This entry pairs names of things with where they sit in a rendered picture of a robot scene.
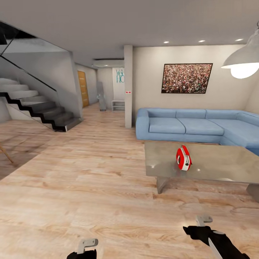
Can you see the room light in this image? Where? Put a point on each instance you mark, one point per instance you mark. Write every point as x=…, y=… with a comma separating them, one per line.
x=247, y=54

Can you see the coffee table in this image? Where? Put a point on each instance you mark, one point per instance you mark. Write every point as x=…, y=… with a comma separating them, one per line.
x=209, y=162

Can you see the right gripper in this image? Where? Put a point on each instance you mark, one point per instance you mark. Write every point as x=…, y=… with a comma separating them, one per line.
x=195, y=232

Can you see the picture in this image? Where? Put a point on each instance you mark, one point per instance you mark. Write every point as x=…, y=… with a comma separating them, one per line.
x=189, y=78

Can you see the standing mirror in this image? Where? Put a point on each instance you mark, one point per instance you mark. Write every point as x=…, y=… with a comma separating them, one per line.
x=100, y=94

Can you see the stairs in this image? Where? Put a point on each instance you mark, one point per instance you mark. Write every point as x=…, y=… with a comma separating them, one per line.
x=23, y=91

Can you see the radio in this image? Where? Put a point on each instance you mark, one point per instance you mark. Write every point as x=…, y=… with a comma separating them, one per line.
x=183, y=159

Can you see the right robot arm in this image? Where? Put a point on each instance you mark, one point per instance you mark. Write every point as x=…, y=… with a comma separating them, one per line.
x=219, y=243

